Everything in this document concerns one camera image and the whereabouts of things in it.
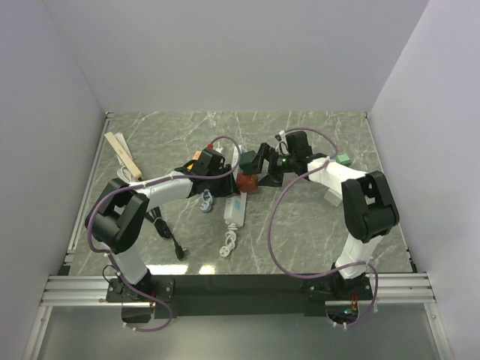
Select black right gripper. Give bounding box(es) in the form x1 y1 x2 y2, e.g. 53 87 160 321
242 143 296 189

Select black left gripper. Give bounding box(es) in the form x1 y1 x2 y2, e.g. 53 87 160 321
207 164 240 199

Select mint green plug adapter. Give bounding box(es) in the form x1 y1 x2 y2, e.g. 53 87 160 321
335 154 353 167

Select red-brown cube adapter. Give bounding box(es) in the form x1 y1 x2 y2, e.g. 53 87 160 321
236 172 259 193

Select white cube adapter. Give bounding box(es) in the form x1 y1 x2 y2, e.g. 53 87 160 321
324 189 342 207

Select small white power strip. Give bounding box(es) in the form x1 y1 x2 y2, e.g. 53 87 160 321
113 133 134 182

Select beige power strip red sockets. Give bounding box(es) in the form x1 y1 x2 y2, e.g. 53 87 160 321
104 132 143 182

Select long white power strip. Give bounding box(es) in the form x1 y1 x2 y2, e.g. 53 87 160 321
223 145 247 227

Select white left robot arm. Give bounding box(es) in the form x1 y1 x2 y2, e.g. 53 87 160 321
85 147 239 302

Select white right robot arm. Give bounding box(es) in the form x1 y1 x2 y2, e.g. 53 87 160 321
242 127 400 299

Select green cube adapter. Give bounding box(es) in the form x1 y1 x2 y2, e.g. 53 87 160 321
239 150 257 169

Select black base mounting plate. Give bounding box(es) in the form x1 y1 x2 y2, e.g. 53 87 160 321
106 274 377 319

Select light blue coiled cable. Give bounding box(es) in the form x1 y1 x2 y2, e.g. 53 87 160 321
199 189 215 214

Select black power cord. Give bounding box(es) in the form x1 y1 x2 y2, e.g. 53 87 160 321
144 204 188 260

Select white bundled cable with plug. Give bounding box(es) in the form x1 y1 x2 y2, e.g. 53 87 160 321
219 223 239 258

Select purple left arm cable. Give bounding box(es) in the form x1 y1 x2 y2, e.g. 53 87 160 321
86 135 241 333

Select aluminium frame rail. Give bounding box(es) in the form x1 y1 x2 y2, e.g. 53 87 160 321
40 112 113 306

